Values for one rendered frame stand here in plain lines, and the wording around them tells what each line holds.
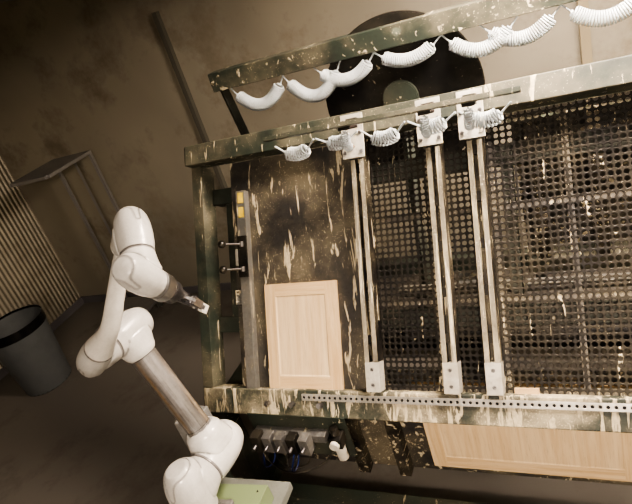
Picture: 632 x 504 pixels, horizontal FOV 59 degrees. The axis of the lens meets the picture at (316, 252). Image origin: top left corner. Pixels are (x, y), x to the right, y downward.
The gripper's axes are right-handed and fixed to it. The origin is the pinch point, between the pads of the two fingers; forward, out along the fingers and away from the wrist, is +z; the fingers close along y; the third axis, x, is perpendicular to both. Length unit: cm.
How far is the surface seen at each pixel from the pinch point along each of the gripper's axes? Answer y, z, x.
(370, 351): -38, 74, -10
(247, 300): 28, 72, -17
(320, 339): -12, 77, -9
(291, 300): 5, 73, -23
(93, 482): 154, 171, 113
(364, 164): -21, 46, -83
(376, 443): -35, 136, 27
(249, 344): 22, 79, 2
